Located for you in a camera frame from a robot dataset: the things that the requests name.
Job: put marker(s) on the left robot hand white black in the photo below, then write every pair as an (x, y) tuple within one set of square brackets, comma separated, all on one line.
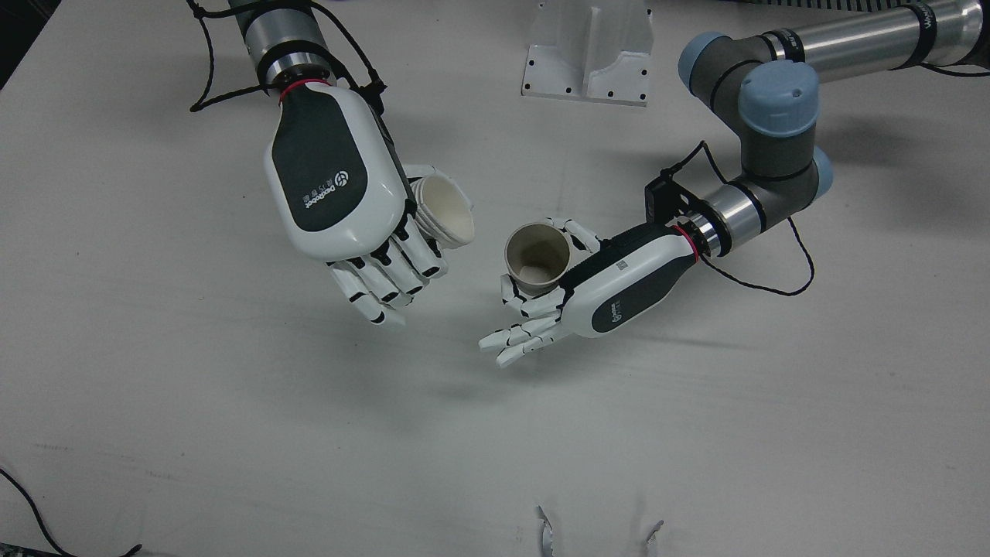
[(634, 286)]

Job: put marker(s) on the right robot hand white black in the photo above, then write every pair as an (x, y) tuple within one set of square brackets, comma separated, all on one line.
[(332, 170)]

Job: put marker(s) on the brown paper cup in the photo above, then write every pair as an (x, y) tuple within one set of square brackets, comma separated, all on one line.
[(537, 255)]

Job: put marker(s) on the white paper cup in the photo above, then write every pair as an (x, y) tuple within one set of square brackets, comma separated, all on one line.
[(448, 209)]

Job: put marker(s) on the right UR5e robot arm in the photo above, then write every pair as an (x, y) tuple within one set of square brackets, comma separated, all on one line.
[(282, 31)]

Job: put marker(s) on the left UR5e robot arm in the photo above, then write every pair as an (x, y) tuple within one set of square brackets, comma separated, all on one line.
[(777, 100)]

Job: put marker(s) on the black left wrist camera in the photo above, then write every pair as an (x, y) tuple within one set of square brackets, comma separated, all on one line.
[(661, 199)]

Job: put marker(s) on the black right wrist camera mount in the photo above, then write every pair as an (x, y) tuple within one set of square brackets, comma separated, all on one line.
[(377, 89)]

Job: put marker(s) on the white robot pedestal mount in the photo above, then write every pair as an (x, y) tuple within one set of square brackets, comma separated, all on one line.
[(588, 62)]

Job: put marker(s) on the metal flexible bracket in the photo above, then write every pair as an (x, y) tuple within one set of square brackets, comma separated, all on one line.
[(655, 535), (546, 534)]

